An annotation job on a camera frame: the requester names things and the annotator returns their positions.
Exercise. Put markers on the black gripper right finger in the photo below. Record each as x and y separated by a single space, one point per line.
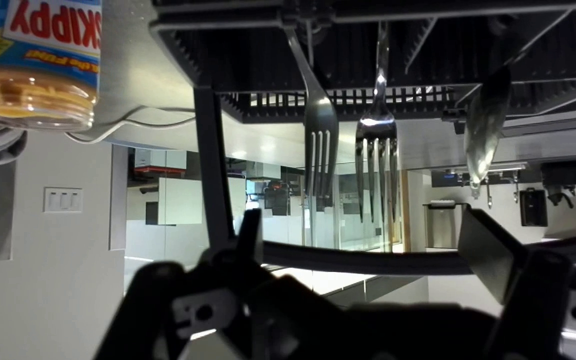
494 253

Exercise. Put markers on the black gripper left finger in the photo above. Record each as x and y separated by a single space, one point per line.
251 233

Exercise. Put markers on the silver spoon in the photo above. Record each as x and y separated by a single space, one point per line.
487 126

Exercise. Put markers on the silver fork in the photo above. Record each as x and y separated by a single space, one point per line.
377 126
321 112

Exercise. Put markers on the grey plastic cutlery holder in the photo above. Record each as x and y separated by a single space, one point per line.
268 67

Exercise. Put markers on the steel paper towel dispenser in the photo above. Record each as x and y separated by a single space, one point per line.
444 223

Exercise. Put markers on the orange-lidded blue can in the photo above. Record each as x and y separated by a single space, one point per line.
34 60

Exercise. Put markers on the black wall appliance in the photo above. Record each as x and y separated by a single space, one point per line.
533 209

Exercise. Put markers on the white wall light switch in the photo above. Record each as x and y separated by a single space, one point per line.
63 200

